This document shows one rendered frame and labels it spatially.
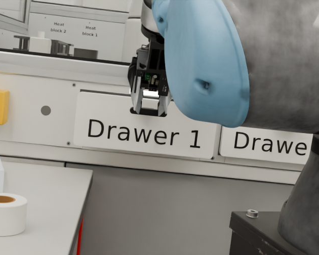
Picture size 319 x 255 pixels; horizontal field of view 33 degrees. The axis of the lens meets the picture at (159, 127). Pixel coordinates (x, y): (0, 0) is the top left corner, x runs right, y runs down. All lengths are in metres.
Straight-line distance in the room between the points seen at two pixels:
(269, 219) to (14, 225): 0.34
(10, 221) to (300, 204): 0.38
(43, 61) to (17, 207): 0.52
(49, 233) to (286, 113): 0.41
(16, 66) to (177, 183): 0.44
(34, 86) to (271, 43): 0.83
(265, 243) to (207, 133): 0.62
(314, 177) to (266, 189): 0.75
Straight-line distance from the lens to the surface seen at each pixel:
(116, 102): 1.12
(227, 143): 1.20
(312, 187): 0.52
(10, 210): 0.74
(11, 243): 0.72
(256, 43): 0.43
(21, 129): 1.22
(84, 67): 1.19
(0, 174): 0.95
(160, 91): 0.97
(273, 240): 0.53
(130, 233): 1.26
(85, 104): 1.12
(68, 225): 0.80
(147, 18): 0.91
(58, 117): 1.20
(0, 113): 1.18
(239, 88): 0.43
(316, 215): 0.51
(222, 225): 1.28
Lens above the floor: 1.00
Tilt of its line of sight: 7 degrees down
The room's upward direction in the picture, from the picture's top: 7 degrees clockwise
